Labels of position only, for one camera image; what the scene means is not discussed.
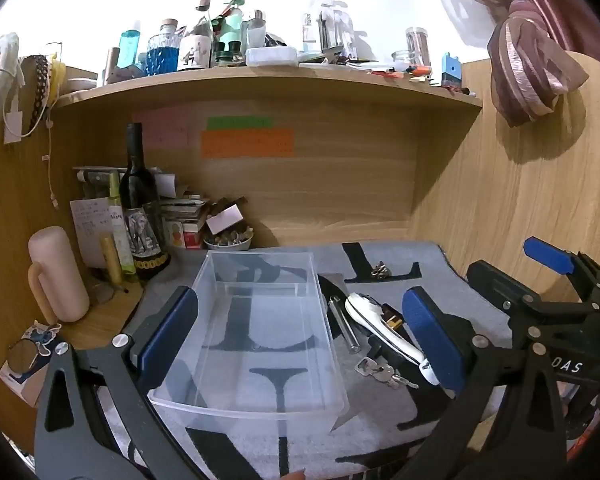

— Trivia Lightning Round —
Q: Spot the black and gold lighter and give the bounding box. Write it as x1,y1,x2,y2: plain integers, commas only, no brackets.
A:
380,310,406,333

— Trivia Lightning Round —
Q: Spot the blue cartoon sticker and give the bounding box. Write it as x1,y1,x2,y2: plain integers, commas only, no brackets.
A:
20,322,63,356

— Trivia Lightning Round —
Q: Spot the pink mug with handle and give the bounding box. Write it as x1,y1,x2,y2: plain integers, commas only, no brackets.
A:
27,226,91,325

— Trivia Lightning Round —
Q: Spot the orange sticky note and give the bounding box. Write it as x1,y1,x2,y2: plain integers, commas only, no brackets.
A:
200,129,296,160

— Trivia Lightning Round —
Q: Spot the white bowl of trinkets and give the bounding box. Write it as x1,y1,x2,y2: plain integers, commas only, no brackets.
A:
202,227,255,252

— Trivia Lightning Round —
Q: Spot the white handheld massager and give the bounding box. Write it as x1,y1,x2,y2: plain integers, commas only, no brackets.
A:
345,292,440,387

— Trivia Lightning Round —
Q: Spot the white hanging tag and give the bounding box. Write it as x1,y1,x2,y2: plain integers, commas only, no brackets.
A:
4,110,23,146

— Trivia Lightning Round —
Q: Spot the wooden shelf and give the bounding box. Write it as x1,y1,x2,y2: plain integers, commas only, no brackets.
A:
52,65,483,111

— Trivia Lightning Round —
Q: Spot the small white box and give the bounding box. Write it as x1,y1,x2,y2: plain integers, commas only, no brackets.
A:
0,355,51,408

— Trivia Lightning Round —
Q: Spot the leopard print headband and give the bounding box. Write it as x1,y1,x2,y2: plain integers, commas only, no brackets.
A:
27,55,53,126

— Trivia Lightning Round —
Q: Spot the white hanging cord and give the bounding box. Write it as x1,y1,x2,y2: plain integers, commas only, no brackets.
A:
42,110,61,208

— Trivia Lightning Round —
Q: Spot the small blue box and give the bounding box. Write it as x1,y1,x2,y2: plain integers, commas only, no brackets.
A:
441,52,462,88

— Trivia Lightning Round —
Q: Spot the green bottle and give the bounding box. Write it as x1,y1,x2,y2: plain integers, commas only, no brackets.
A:
212,0,246,66

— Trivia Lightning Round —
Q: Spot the slim yellow-green bottle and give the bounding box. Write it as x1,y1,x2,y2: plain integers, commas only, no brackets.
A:
107,171,137,276

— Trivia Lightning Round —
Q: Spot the clear plastic bottle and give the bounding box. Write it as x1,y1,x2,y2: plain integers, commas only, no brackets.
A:
302,0,356,58

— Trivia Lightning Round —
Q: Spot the round brown mirror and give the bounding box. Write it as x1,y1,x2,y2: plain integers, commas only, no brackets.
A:
6,339,41,373

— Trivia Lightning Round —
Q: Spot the glass jar with pink contents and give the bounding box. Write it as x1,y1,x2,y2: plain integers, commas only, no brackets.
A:
405,26,431,67

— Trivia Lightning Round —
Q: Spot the beige tube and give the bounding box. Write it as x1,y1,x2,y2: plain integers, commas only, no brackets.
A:
100,235,126,291

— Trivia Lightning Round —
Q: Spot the white label liquor bottle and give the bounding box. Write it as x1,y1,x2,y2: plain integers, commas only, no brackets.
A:
177,0,216,72

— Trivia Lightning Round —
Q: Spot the white paper note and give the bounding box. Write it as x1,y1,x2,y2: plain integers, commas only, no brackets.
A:
70,197,113,268

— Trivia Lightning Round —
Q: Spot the clear plastic storage box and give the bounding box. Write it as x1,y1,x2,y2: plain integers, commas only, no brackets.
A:
147,250,350,436

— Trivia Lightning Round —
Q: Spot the stack of books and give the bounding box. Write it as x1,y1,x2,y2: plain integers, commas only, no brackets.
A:
160,195,216,251

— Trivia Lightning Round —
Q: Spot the flat white box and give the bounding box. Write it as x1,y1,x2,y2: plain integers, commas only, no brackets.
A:
245,46,299,67

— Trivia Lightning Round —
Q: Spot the white card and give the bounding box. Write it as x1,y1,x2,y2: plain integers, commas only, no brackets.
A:
205,204,243,235

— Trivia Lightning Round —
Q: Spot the pink sticky note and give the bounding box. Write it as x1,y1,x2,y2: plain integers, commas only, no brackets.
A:
132,108,190,148

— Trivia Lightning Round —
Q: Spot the pink tied curtain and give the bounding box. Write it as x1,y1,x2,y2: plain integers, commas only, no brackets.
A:
420,0,600,128

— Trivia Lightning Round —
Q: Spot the rolled white paper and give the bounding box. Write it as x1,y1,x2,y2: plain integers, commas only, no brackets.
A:
72,165,178,198

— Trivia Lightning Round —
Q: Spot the tall blue bottle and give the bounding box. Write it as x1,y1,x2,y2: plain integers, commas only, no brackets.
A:
120,30,142,68

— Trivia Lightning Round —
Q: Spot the silver metal flashlight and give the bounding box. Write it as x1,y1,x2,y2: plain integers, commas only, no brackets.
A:
328,296,362,355

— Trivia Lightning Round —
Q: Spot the green sticky note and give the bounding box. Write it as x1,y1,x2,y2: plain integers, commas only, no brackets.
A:
207,116,273,130

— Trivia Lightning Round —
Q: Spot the white hanging cloth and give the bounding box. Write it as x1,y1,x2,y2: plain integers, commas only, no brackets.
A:
0,32,27,93

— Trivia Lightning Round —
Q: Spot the grey printed mat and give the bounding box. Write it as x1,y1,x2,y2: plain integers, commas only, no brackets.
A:
95,241,511,480

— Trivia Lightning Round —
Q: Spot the dark wine bottle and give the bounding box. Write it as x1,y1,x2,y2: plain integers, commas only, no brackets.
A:
119,122,172,281

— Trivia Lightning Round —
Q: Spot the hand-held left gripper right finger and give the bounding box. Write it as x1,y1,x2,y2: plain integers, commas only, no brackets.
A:
401,286,568,480

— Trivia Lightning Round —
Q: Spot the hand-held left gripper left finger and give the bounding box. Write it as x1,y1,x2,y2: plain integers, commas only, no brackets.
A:
34,286,201,480

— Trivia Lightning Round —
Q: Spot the bunch of keys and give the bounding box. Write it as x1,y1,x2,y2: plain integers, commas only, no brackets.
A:
355,357,420,390

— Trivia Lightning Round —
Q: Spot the blue patterned glass bottle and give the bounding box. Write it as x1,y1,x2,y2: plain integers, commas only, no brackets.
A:
146,19,183,77

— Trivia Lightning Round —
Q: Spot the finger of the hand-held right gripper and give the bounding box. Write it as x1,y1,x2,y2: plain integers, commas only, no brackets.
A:
523,236,600,306
466,260,546,333

